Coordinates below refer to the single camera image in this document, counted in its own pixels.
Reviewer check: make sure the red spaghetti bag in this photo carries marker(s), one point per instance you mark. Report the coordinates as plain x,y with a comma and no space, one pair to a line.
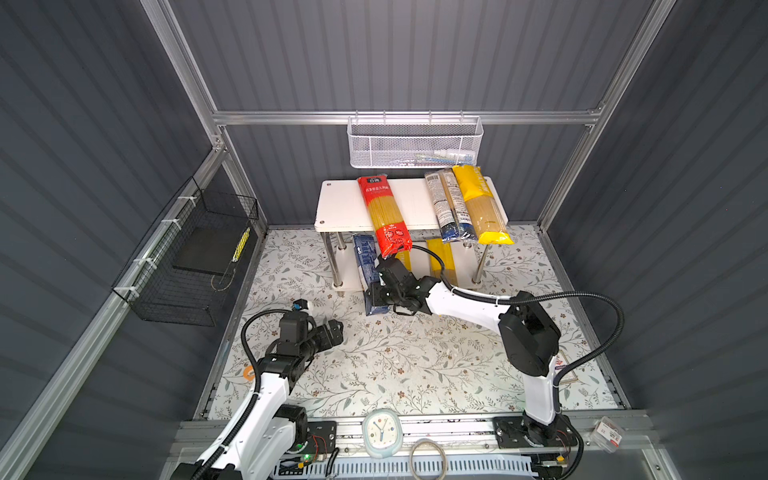
390,229

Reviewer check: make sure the white wire mesh basket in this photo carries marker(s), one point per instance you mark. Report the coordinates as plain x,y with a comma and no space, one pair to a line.
374,140

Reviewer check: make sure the small packet on rail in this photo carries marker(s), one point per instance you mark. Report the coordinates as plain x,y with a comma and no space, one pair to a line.
607,435

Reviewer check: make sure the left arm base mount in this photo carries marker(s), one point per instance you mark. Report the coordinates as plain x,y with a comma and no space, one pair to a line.
314,441

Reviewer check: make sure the yellow spaghetti bag with barcode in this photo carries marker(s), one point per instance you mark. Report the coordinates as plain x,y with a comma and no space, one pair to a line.
444,251

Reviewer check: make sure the yellow Pastatime spaghetti bag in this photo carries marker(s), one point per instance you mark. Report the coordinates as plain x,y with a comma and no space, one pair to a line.
405,258

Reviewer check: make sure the pens in white basket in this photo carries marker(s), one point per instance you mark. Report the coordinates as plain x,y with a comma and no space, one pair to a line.
437,157

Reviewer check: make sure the orange tape roll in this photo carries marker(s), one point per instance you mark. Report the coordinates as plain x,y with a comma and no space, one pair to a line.
249,373

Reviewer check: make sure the clear blue spaghetti bag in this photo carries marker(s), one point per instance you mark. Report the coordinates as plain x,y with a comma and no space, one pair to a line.
453,217

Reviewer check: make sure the black wire basket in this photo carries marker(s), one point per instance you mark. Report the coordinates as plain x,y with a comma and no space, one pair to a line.
186,276

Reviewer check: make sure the floral table mat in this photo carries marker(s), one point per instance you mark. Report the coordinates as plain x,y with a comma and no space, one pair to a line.
412,365

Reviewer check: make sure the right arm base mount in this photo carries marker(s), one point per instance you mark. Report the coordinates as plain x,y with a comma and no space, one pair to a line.
520,431

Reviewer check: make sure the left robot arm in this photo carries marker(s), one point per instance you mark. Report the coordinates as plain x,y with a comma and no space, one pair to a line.
265,427

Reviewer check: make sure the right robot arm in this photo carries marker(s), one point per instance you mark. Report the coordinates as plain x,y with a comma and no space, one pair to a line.
529,335

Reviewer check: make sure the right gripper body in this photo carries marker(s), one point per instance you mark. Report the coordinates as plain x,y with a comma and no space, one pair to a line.
381,295

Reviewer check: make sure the blue pasta box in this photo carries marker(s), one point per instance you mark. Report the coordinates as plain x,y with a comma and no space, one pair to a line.
366,258

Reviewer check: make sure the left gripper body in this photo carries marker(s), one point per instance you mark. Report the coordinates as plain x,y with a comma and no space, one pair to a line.
317,340

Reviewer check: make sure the white two-tier shelf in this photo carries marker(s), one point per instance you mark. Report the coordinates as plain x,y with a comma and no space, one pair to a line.
341,210

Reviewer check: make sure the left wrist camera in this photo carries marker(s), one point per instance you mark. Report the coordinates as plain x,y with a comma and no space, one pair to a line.
302,305

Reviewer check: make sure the small card box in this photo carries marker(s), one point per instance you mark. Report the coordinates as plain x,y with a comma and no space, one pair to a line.
567,373

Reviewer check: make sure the mint analog clock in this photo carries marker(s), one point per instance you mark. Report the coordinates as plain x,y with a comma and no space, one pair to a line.
382,433

